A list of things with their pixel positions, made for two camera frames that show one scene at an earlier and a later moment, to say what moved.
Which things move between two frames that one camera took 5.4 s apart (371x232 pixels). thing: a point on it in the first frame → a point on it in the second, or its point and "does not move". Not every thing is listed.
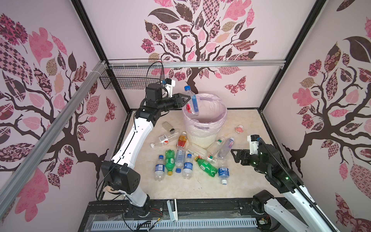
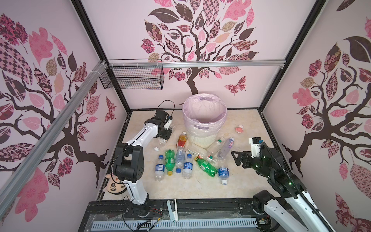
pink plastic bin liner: x=211 y=120 does not move
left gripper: x=177 y=101 → x=167 y=135
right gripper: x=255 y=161 does not move
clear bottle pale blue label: x=180 y=157 does not move
